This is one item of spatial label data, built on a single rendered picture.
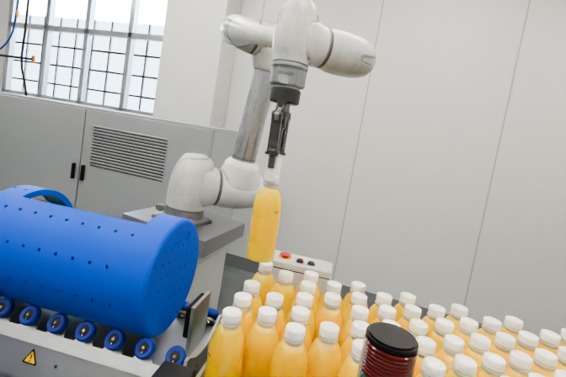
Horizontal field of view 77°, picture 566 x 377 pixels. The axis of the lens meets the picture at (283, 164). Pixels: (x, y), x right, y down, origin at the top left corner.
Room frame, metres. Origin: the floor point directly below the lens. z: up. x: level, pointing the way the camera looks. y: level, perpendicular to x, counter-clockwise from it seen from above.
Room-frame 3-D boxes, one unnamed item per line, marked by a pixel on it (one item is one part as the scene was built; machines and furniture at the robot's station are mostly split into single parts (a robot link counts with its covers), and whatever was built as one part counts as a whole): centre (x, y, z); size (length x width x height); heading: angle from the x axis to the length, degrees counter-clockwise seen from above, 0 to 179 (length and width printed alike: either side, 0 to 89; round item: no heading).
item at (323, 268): (1.10, -0.10, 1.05); 0.20 x 0.10 x 0.10; 80
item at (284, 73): (0.90, 0.02, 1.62); 0.09 x 0.09 x 0.06
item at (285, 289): (0.94, -0.06, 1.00); 0.07 x 0.07 x 0.19
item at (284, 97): (0.90, 0.02, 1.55); 0.08 x 0.07 x 0.09; 170
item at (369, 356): (0.43, -0.17, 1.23); 0.06 x 0.06 x 0.04
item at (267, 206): (0.90, 0.02, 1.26); 0.07 x 0.07 x 0.19
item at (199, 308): (0.85, 0.15, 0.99); 0.10 x 0.02 x 0.12; 170
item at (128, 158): (2.93, 1.45, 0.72); 2.15 x 0.54 x 1.45; 73
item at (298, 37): (0.91, 0.01, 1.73); 0.13 x 0.11 x 0.16; 116
